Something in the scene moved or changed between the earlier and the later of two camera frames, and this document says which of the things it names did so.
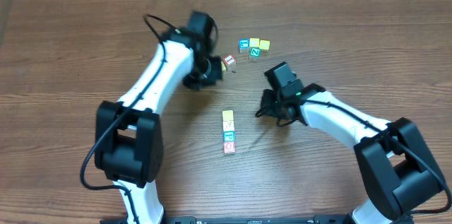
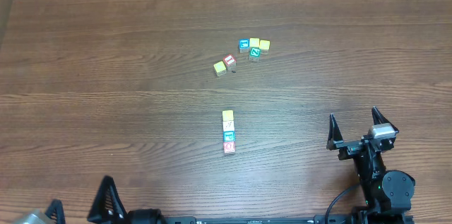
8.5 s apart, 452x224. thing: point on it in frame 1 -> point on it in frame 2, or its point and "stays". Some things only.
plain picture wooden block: (228, 126) stays
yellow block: (224, 67) stays
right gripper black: (268, 95) -> (334, 140)
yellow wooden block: (227, 115) stays
